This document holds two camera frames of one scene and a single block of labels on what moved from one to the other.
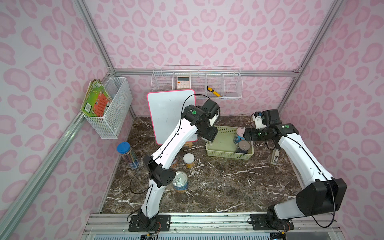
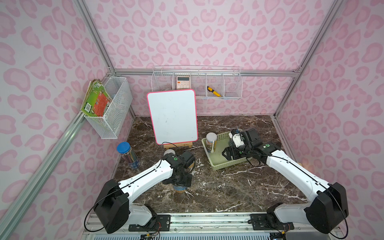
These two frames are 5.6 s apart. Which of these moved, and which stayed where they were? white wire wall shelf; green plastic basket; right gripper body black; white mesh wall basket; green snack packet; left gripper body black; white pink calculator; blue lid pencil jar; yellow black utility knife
Moved: green plastic basket; right gripper body black; left gripper body black
Stayed: blue lid pencil jar; yellow black utility knife; white pink calculator; green snack packet; white wire wall shelf; white mesh wall basket
